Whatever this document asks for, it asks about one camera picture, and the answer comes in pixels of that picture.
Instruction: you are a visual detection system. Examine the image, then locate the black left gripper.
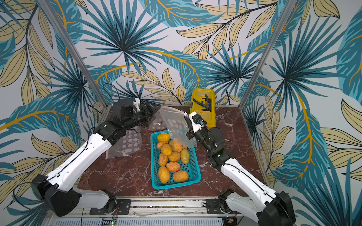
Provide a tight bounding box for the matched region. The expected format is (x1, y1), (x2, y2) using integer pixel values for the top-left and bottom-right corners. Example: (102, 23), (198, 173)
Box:
(124, 100), (162, 131)

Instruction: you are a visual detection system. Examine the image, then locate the clear zipper bag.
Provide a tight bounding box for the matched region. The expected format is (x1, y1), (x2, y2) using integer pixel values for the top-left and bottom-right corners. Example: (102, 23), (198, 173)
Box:
(159, 106), (197, 148)

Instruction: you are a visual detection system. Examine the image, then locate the greenish potato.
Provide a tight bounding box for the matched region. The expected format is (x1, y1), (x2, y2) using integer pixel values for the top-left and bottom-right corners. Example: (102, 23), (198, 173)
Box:
(181, 149), (190, 165)

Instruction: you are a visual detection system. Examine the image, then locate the yellow potato top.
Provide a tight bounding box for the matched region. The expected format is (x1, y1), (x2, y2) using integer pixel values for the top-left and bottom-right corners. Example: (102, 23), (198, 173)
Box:
(156, 133), (170, 143)

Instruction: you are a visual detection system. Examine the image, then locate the yellow potato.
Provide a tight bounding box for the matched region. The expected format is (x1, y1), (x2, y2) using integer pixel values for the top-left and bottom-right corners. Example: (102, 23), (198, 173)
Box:
(156, 133), (170, 143)
(160, 143), (173, 156)

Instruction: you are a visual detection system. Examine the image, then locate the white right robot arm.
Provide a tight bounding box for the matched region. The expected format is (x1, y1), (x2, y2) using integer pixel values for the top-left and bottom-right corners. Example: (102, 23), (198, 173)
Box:
(186, 124), (296, 226)

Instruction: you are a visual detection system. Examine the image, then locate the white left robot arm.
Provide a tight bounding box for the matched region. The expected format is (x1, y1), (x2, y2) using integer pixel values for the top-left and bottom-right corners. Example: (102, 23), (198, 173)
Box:
(32, 98), (161, 217)

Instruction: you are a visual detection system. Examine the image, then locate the clear dotted bag rear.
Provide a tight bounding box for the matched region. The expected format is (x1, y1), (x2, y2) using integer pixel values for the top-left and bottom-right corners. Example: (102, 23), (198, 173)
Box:
(148, 112), (167, 131)

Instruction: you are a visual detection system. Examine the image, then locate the clear dotted bag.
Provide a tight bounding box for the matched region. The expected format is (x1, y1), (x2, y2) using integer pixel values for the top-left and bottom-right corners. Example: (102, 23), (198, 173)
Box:
(148, 112), (167, 131)
(106, 127), (142, 159)

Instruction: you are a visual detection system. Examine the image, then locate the clear dotted bag left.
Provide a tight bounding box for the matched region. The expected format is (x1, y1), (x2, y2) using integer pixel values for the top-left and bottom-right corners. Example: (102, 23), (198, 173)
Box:
(106, 127), (142, 159)

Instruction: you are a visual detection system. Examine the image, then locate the yellow black toolbox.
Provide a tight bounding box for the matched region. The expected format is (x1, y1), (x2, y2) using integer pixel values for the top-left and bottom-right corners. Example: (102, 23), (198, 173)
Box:
(190, 88), (216, 129)

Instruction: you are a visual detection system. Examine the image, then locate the potato orange middle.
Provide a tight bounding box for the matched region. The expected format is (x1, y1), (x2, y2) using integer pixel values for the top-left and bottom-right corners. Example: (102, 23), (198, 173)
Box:
(166, 162), (181, 173)

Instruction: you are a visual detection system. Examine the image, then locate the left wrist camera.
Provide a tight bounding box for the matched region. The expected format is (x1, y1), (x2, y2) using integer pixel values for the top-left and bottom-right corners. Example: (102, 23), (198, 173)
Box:
(132, 98), (140, 113)

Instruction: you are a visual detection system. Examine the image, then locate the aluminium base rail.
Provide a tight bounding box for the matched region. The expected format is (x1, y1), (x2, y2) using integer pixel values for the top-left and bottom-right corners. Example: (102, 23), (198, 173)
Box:
(42, 195), (261, 226)

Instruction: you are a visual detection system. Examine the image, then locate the aluminium corner post left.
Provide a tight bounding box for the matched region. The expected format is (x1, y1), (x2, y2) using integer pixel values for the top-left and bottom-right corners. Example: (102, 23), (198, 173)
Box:
(39, 0), (108, 108)

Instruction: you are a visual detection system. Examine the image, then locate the aluminium corner post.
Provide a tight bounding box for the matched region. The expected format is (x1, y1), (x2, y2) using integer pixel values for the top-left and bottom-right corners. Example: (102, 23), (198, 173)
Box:
(239, 0), (297, 110)
(39, 0), (108, 108)

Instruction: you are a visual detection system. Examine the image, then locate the aluminium corner post right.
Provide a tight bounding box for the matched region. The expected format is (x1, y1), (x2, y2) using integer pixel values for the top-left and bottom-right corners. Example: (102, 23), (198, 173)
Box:
(239, 0), (297, 110)

